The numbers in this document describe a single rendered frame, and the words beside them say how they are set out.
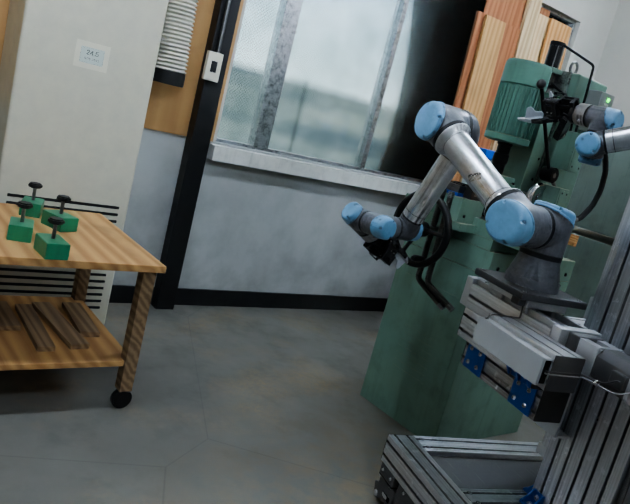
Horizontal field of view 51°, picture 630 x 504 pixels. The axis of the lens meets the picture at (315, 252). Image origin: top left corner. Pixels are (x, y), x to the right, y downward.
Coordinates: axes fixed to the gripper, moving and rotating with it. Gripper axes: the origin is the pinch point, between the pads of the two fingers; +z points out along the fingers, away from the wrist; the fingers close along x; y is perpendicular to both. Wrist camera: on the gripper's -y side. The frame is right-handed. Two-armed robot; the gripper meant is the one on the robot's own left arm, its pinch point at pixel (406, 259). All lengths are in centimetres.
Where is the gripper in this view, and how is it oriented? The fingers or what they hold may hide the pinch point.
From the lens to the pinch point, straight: 246.2
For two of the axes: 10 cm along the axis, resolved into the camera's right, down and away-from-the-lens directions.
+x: 5.7, 2.6, -7.8
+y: -5.7, 8.1, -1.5
